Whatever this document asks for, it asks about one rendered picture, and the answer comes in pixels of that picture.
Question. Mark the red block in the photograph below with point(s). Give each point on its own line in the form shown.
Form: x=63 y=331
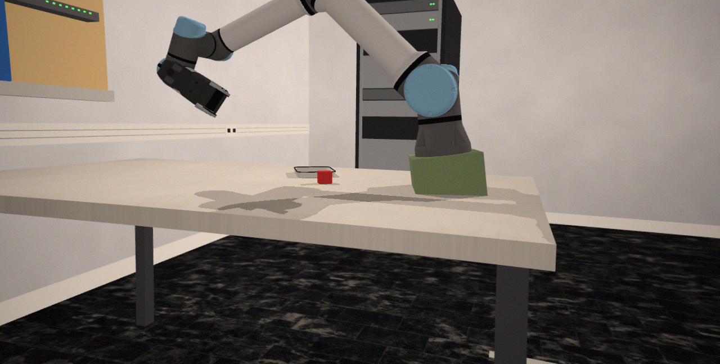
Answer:
x=324 y=177

